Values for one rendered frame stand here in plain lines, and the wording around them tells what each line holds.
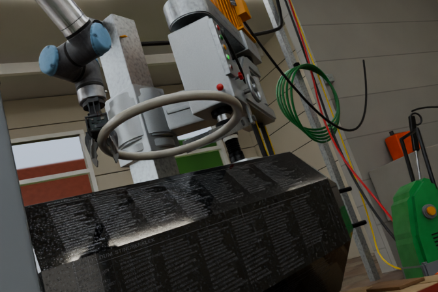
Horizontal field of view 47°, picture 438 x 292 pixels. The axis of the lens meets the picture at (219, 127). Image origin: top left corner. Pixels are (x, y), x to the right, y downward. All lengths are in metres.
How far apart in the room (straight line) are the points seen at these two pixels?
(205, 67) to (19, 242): 1.68
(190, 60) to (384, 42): 3.64
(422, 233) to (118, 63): 1.94
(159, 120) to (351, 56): 2.86
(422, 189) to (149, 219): 1.80
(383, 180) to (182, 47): 2.71
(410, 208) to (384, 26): 3.18
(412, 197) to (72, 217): 1.96
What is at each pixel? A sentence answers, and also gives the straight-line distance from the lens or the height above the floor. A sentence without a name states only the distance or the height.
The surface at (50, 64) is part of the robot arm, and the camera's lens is 1.60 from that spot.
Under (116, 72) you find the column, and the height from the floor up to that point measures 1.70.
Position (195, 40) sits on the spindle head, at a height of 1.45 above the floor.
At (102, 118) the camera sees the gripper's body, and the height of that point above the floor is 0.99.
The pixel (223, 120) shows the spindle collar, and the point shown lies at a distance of 2.26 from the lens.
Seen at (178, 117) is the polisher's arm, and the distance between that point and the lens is 2.86.
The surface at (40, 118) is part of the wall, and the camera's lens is 8.68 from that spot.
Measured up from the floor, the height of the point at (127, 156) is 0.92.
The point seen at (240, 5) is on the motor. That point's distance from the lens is 3.15.
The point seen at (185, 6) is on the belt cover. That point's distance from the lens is 2.39.
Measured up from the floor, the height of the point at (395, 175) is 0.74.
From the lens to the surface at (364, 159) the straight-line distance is 4.75.
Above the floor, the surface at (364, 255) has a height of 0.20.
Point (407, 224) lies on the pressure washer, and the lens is 3.02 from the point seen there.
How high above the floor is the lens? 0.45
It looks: 15 degrees up
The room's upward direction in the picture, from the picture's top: 18 degrees counter-clockwise
